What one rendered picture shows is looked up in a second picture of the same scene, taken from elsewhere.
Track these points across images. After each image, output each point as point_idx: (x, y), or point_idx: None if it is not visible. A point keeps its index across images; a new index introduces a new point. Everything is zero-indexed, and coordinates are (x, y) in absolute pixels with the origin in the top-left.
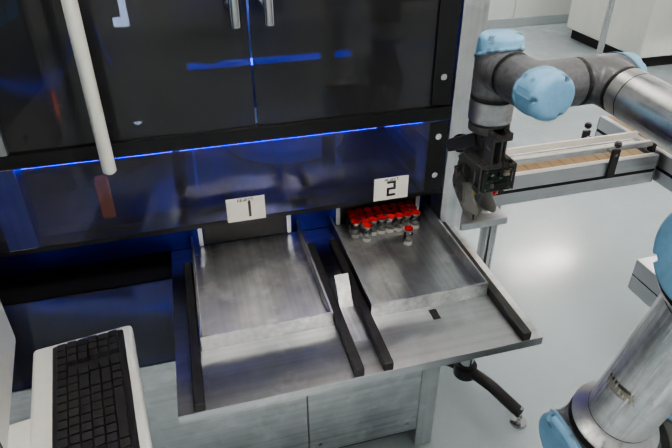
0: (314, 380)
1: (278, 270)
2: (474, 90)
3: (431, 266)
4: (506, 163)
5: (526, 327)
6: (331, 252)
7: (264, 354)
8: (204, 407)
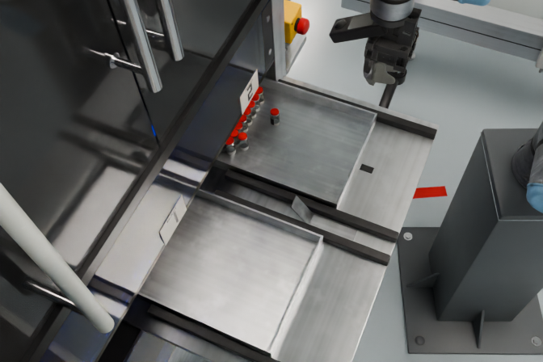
0: (368, 295)
1: (221, 238)
2: None
3: (316, 129)
4: (416, 34)
5: (431, 128)
6: (234, 183)
7: (313, 313)
8: None
